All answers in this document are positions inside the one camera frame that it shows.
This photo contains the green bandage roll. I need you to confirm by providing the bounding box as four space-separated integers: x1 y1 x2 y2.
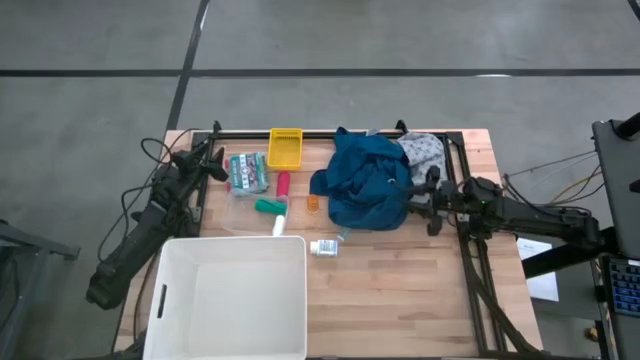
254 199 289 217

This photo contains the green first aid kit pouch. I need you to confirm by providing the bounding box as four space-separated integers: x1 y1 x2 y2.
224 152 270 195

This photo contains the keyboard with blue keys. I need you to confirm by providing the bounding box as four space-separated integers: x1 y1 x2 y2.
607 257 640 317

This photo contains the white labelled pill bottle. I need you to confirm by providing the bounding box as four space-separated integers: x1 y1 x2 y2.
309 239 340 258

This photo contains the dark grey side desk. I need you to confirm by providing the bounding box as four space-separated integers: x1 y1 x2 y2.
591 112 640 261

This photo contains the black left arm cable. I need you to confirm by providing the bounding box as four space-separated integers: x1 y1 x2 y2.
97 137 201 264

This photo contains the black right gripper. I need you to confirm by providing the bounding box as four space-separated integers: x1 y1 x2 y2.
394 166 471 238

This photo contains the dark grey metal cart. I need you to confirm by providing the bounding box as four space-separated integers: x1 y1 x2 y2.
0 218 81 360

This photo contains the yellow cable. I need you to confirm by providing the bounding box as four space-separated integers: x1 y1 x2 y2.
547 167 604 206

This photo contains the small yellow plastic basket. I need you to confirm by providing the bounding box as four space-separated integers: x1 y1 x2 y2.
266 127 304 172

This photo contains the blue cloth garment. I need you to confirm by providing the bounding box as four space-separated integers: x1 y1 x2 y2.
309 126 416 232

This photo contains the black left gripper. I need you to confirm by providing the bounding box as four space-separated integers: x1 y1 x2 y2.
172 145 231 183

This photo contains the clear plastic bag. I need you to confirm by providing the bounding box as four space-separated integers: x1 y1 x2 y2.
221 188 291 237

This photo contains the black desk support bar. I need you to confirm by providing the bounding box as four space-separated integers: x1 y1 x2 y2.
522 227 619 280

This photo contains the grey patterned cloth gown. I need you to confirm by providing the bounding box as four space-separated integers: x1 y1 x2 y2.
397 131 450 204

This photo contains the red bandage roll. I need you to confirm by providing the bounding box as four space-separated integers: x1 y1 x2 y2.
275 170 292 200

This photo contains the grey cable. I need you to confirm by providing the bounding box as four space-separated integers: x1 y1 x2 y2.
504 149 599 179

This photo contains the black aluminium table frame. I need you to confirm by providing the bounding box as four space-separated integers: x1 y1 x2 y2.
187 119 551 360

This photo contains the white paper sheet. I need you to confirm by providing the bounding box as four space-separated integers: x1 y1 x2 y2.
516 237 560 303

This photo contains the white perforated plastic bin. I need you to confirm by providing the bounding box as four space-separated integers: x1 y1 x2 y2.
142 234 308 360

